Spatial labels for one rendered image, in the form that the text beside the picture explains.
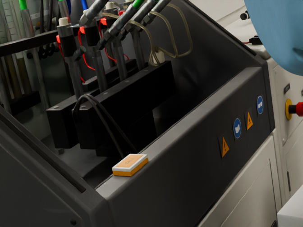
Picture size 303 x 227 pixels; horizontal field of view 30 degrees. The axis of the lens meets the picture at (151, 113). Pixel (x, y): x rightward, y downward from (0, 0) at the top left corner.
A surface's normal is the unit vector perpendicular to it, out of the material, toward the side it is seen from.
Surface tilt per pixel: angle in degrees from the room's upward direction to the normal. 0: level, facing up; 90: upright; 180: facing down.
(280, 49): 97
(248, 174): 90
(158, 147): 0
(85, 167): 0
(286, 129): 90
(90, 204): 43
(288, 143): 90
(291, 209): 0
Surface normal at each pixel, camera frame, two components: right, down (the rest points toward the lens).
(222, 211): 0.86, 0.00
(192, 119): -0.18, -0.94
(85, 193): 0.45, -0.69
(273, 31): -0.95, 0.33
